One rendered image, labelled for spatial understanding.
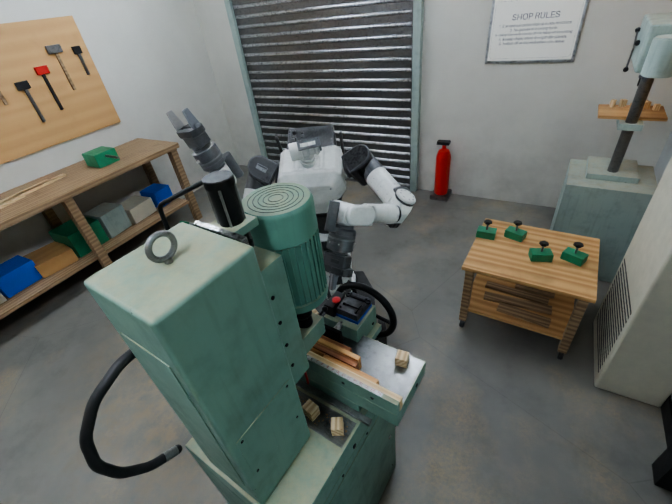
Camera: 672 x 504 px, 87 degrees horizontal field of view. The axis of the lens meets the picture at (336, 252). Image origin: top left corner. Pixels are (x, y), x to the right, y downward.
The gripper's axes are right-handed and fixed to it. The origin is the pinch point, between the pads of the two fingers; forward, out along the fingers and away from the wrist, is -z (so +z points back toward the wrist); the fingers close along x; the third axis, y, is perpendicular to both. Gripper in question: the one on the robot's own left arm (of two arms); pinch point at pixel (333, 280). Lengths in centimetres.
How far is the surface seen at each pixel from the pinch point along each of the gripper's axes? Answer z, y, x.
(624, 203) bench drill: 51, -185, -89
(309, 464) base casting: -48, 21, -16
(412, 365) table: -19.9, -6.8, -30.5
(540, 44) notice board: 161, -227, -11
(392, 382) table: -24.2, 0.6, -27.7
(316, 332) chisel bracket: -14.0, 11.0, -3.8
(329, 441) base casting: -43.5, 14.1, -17.2
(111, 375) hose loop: -16, 63, 13
